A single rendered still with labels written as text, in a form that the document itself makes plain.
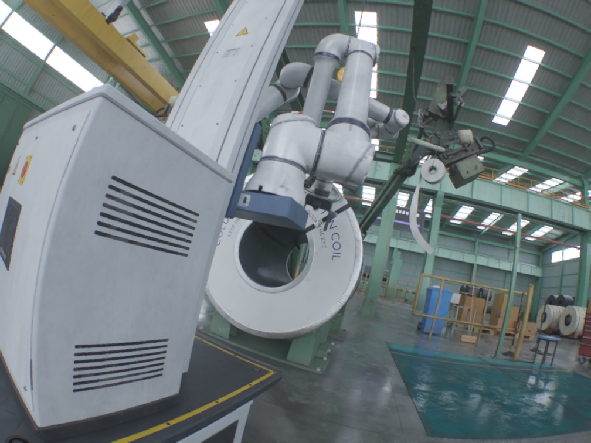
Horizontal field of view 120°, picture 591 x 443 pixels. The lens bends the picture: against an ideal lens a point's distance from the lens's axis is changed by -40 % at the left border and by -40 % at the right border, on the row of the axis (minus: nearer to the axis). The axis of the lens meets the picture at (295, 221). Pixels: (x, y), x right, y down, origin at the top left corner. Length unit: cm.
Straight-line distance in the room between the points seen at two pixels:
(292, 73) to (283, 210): 80
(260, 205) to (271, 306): 119
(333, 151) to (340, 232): 104
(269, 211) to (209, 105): 40
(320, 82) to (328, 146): 46
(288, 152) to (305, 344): 151
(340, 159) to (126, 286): 65
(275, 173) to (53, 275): 61
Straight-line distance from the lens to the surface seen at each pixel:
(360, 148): 86
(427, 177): 180
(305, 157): 84
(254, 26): 114
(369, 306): 640
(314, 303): 181
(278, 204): 75
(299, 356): 209
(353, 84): 108
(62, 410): 50
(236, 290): 197
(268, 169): 80
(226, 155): 77
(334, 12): 1491
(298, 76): 136
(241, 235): 199
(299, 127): 86
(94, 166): 39
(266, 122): 278
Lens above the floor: 68
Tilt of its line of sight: 10 degrees up
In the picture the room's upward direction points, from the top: 14 degrees clockwise
